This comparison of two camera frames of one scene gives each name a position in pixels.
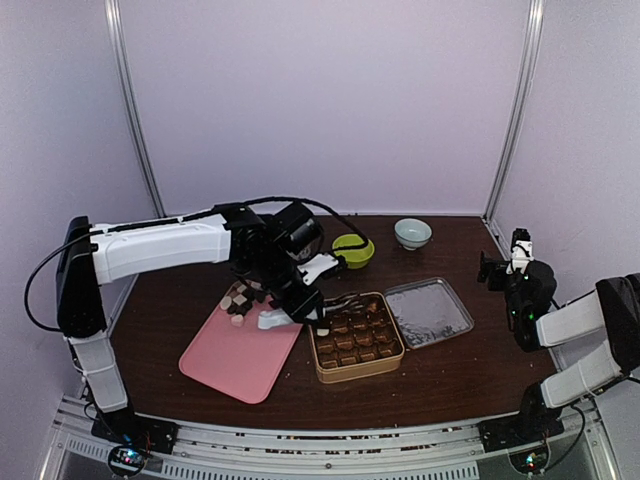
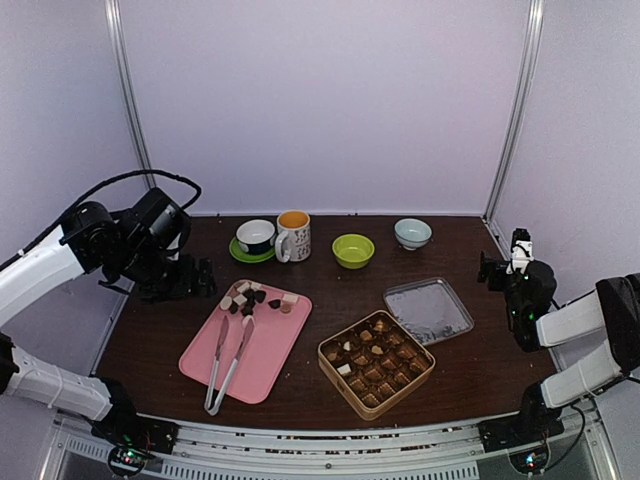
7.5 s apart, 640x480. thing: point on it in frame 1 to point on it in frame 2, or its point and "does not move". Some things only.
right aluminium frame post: (534, 18) does not move
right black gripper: (486, 266) does not move
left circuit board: (126, 461) does not move
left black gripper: (303, 309) to (185, 286)
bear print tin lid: (428, 311) does not move
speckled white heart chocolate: (237, 320) to (248, 323)
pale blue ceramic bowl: (412, 233) does not move
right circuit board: (531, 460) does not move
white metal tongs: (271, 317) to (248, 326)
